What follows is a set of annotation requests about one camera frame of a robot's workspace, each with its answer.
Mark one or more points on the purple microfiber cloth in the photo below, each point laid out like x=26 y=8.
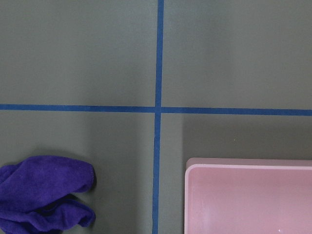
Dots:
x=36 y=195

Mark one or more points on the pink plastic bin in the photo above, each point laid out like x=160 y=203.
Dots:
x=248 y=196

